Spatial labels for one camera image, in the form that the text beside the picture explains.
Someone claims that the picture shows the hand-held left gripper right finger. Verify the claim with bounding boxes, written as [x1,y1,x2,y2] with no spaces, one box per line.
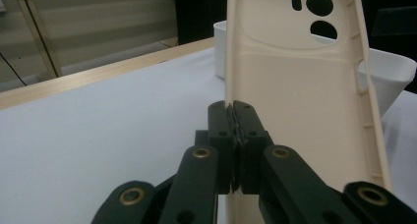
[232,99,274,196]

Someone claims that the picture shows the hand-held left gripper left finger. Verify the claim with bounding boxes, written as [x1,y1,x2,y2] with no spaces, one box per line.
[207,100,239,196]

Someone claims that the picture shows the beige phone case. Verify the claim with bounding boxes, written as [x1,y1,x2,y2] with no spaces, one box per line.
[223,0,394,224]

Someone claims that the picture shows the white plastic bin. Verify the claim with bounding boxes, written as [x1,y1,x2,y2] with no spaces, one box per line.
[212,20,417,119]

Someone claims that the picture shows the white table cover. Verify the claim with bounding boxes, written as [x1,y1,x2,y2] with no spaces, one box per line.
[0,46,417,224]

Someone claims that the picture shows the wooden table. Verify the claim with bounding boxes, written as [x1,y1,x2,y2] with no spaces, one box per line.
[0,36,216,111]

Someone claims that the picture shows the wooden wall trim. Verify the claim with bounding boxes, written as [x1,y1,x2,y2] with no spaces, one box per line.
[16,0,64,79]

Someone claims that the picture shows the black wall cable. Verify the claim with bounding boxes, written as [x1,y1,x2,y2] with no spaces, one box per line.
[0,51,28,87]

